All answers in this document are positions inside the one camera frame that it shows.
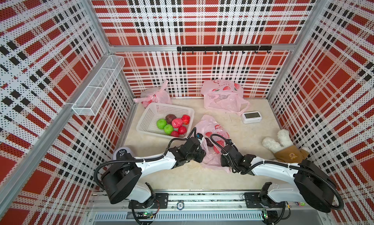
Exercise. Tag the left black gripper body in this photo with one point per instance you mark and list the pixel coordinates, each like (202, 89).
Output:
(197, 156)

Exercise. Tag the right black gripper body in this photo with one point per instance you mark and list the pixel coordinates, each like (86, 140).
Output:
(224, 163)

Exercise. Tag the dark red apple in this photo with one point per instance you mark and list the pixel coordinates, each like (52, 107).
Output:
(169, 118)
(209, 143)

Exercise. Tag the pink plastic bag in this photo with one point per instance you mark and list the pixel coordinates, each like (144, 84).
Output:
(225, 96)
(208, 126)
(154, 95)

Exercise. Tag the pink red apple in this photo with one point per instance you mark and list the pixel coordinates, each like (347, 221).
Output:
(177, 123)

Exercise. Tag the green apple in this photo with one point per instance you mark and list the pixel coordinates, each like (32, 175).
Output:
(168, 129)
(161, 123)

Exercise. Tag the white plastic basket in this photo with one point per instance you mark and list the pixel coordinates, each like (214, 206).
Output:
(156, 111)

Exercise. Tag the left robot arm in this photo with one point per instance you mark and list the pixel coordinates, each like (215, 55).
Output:
(119, 178)

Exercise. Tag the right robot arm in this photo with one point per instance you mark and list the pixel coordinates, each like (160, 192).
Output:
(313, 185)

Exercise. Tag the white digital clock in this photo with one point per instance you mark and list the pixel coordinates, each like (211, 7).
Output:
(251, 117)

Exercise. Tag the white plush teddy bear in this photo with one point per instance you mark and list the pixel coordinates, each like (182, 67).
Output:
(284, 150)

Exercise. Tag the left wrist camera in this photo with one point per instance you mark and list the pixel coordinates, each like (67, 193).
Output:
(199, 136)

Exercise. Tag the white wire wall shelf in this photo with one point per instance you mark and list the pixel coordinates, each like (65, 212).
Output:
(104, 77)

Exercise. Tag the black hook rail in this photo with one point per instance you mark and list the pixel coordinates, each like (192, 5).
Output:
(255, 48)

